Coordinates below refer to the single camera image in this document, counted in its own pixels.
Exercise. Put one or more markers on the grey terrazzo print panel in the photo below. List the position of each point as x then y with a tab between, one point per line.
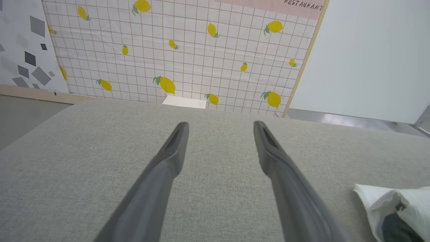
20	43

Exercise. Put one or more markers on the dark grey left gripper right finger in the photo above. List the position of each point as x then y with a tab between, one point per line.
295	195

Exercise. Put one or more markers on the lemon print grid panel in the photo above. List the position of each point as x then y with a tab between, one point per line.
195	57

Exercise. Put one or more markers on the white fabric laundry bag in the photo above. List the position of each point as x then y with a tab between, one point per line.
379	201

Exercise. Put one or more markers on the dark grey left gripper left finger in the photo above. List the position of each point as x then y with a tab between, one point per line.
151	188

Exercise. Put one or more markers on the grey metal frame foot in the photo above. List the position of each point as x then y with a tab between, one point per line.
424	122

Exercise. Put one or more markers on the small white box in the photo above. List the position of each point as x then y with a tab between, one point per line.
184	102

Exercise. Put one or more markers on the plain white board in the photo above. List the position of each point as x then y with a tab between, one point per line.
369	57

